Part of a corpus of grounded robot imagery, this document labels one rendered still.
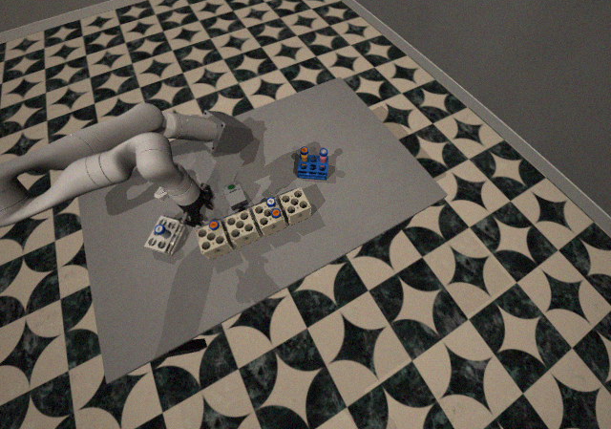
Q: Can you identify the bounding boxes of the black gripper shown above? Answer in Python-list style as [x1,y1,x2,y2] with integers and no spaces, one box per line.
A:
[179,183,213,227]

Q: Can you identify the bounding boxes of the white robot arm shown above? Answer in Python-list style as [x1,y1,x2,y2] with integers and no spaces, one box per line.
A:
[0,103,218,227]

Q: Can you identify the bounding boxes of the blue sample tube rack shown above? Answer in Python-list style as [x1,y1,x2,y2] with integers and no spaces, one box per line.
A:
[298,154,328,181]

